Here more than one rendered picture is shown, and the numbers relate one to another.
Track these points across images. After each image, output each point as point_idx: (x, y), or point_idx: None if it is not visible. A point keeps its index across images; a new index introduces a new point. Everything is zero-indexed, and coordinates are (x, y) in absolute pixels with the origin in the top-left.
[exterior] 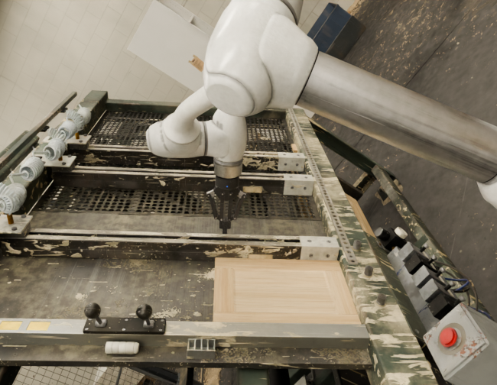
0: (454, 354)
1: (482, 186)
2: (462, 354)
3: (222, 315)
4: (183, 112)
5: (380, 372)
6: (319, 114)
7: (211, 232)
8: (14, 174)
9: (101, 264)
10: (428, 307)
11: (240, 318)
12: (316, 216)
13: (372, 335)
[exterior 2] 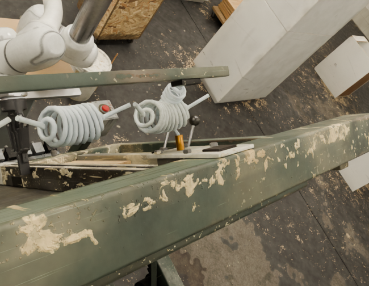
0: (110, 110)
1: (85, 44)
2: (111, 108)
3: (118, 162)
4: (62, 12)
5: (104, 152)
6: (107, 4)
7: (0, 200)
8: (123, 106)
9: None
10: (50, 150)
11: (112, 162)
12: None
13: (85, 151)
